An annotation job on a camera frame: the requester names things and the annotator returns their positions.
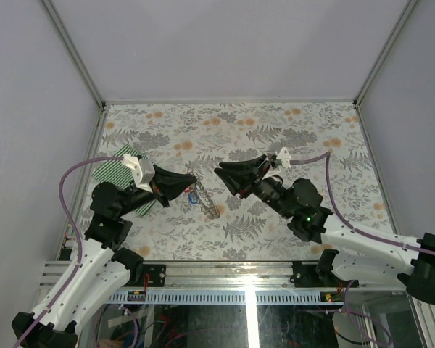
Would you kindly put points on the right aluminium frame post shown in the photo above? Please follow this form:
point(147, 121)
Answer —
point(386, 50)

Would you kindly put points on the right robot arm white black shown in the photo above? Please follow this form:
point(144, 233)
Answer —
point(404, 261)

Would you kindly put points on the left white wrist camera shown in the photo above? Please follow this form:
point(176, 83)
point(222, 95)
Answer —
point(142, 171)

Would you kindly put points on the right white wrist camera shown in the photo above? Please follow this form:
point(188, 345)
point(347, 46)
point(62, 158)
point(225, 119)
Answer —
point(279, 157)

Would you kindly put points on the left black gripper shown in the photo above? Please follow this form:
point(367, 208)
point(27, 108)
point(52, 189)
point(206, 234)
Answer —
point(167, 184)

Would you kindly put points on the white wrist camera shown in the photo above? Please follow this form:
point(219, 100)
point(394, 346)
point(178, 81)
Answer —
point(142, 171)
point(279, 157)

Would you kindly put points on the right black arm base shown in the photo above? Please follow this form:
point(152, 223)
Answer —
point(315, 274)

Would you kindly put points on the green striped cloth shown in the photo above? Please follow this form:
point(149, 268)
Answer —
point(114, 172)

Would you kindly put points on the aluminium front rail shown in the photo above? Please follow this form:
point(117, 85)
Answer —
point(231, 275)

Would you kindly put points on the aluminium frame post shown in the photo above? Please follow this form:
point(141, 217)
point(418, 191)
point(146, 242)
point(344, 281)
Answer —
point(68, 44)
point(386, 50)

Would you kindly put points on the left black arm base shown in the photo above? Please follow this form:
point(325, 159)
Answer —
point(149, 275)

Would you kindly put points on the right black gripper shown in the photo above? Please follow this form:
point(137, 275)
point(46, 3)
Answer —
point(243, 183)

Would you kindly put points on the metal key ring disc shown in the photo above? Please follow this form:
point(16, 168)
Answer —
point(207, 206)

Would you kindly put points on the blue key tag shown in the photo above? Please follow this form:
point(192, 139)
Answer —
point(192, 198)

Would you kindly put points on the left aluminium frame post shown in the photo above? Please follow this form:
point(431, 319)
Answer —
point(68, 44)

